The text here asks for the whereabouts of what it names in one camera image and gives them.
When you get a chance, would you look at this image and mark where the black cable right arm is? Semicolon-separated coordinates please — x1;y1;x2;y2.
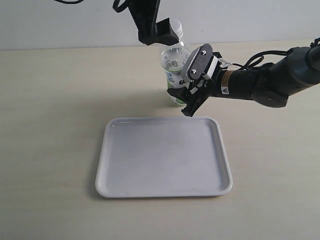
219;49;291;72

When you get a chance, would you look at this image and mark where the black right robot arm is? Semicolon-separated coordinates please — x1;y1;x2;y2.
167;38;320;117

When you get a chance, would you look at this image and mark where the clear labelled drink bottle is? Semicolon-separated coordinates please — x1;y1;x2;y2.
159;19;191;108

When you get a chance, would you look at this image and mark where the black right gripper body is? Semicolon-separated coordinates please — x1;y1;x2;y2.
186;51;223;99

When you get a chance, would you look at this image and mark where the white bottle cap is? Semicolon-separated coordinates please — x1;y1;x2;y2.
170;19;183;39

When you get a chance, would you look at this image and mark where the white rectangular plastic tray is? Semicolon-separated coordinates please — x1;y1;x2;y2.
95;116;233;199

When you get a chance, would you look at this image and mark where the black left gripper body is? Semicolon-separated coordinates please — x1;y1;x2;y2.
125;0;161;23

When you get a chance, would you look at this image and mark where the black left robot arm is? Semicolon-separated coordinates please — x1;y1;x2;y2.
112;0;179;46

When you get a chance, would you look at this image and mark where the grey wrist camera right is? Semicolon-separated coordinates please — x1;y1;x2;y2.
180;43;218;83

